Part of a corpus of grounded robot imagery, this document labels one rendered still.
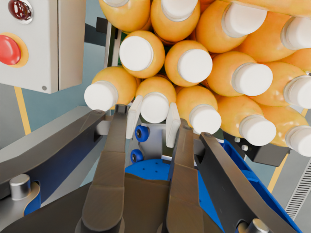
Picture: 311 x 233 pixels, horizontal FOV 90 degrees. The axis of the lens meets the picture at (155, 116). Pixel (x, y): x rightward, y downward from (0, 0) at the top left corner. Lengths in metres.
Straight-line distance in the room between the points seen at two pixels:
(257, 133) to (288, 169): 1.86
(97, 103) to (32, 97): 1.57
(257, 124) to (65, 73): 0.30
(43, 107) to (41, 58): 1.49
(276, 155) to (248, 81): 0.27
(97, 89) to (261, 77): 0.20
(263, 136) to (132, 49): 0.21
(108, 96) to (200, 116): 0.13
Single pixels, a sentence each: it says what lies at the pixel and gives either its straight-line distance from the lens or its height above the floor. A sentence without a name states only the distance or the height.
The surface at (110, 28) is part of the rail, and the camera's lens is 0.36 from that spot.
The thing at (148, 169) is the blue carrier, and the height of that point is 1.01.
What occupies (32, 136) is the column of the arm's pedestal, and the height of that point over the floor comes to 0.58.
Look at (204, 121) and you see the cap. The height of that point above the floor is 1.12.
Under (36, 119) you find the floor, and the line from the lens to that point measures 1.84.
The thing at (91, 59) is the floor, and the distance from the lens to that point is 1.44.
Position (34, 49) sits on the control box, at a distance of 0.28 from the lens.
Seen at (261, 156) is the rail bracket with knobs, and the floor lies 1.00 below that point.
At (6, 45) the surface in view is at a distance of 0.29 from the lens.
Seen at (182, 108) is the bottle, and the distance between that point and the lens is 0.25.
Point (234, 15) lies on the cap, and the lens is 0.22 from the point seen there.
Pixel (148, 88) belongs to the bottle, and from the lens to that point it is 0.24.
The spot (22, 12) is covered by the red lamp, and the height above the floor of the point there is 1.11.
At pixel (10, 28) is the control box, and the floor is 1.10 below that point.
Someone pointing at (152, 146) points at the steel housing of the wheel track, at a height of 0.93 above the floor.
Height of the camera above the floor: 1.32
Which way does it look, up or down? 70 degrees down
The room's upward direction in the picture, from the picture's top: 174 degrees counter-clockwise
